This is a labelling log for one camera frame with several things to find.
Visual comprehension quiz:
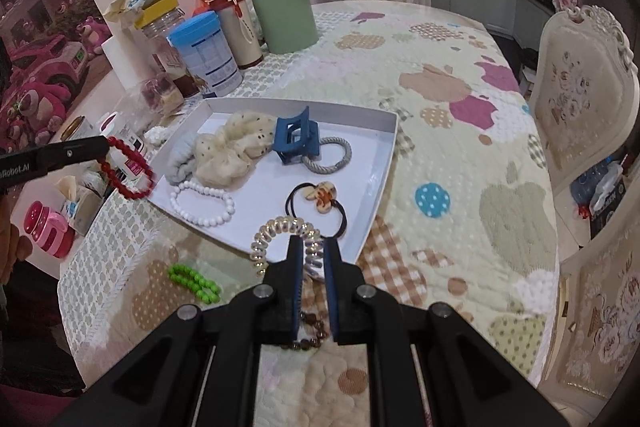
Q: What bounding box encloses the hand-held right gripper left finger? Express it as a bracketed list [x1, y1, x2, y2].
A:
[55, 237, 307, 427]

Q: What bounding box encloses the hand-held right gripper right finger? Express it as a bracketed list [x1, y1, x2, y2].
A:
[324, 237, 571, 427]

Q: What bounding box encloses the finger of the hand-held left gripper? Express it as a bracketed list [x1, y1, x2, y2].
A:
[47, 136, 110, 168]

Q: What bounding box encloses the gold spiral hair tie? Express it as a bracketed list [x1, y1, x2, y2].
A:
[250, 217, 328, 280]

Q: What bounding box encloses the brown bead bracelet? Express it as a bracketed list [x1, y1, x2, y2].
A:
[280, 309, 331, 353]

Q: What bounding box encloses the red bead bracelet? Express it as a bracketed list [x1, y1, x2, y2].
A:
[97, 136, 157, 202]

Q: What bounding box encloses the black hair tie wooden charm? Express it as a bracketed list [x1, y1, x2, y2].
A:
[285, 181, 348, 240]

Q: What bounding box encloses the white bead bracelet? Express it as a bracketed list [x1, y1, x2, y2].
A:
[170, 179, 236, 228]

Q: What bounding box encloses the light blue scrunchie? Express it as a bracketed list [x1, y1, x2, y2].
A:
[165, 133, 201, 185]

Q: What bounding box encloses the green bead bracelet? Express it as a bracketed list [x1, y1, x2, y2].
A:
[167, 263, 222, 305]

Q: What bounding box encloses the white cardboard tray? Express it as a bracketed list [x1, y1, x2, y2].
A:
[148, 98, 399, 267]

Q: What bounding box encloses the grey rope hair tie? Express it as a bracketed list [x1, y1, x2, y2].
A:
[302, 137, 352, 174]

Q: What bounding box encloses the blue hair claw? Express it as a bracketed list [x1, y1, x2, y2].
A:
[271, 105, 322, 166]

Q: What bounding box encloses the cream dotted scrunchie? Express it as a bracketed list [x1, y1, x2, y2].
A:
[194, 112, 277, 188]

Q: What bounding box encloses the person's left hand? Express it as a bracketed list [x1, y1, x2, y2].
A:
[0, 202, 32, 288]

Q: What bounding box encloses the gold lid tin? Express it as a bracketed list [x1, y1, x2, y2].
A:
[60, 116, 101, 142]

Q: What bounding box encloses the tissue box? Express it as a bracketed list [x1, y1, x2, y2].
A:
[56, 174, 103, 237]

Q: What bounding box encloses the white bottle pink label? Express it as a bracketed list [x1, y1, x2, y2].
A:
[97, 112, 151, 180]

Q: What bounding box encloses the pink jar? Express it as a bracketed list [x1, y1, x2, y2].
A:
[24, 201, 76, 259]

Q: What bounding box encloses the clear plastic bag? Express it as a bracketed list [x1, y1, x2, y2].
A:
[120, 77, 186, 128]

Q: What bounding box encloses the white paper towel roll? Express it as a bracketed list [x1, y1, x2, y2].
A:
[101, 34, 151, 92]

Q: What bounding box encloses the clear jar yellow lid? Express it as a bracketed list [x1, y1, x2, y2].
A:
[134, 0, 201, 100]

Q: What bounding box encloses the blue lid milk powder can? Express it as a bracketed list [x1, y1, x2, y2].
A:
[166, 11, 244, 98]

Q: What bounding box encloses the cream tumbler red lid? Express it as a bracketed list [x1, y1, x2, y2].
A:
[207, 0, 264, 69]

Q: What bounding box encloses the dark red clothing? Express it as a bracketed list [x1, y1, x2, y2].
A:
[0, 377, 86, 427]

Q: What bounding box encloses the blue water bottle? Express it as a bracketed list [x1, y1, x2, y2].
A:
[570, 159, 618, 208]

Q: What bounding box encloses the white plastic bag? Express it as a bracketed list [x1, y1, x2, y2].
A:
[589, 162, 626, 215]

